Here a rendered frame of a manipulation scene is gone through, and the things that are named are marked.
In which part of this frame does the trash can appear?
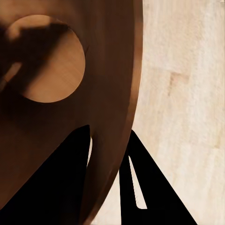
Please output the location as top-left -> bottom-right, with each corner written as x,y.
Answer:
0,0 -> 143,225

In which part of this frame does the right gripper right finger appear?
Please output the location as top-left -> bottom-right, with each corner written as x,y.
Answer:
119,129 -> 197,225

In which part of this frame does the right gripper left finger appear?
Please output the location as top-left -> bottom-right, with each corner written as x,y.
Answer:
0,125 -> 90,225

